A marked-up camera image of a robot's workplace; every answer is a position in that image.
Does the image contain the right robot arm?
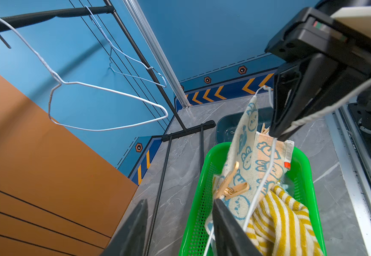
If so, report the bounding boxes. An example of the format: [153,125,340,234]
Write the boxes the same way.
[265,1,371,156]

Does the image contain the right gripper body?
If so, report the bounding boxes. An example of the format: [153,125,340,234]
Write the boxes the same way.
[265,7,371,75]

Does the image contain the orange clothespin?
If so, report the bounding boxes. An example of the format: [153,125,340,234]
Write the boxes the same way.
[214,161,250,200]
[260,123,270,134]

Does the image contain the black clothes rack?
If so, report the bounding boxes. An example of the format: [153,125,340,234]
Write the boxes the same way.
[0,1,216,256]

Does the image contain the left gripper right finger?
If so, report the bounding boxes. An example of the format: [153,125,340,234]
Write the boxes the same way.
[212,199,262,256]

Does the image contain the bunny pattern towel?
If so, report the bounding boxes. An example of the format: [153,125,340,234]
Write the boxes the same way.
[212,97,294,228]

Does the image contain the dark teal tray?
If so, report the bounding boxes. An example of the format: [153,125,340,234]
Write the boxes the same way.
[216,107,273,144]

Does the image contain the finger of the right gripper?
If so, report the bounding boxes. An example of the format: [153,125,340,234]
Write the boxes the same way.
[280,53,370,141]
[269,62,302,139]

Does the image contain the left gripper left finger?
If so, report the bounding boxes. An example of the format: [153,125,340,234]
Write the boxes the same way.
[101,199,148,256]

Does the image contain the green plastic basket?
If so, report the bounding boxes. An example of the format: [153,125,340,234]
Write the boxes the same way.
[179,142,327,256]

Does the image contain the yellow striped towel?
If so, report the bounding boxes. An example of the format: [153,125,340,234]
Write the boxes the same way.
[246,185,324,256]

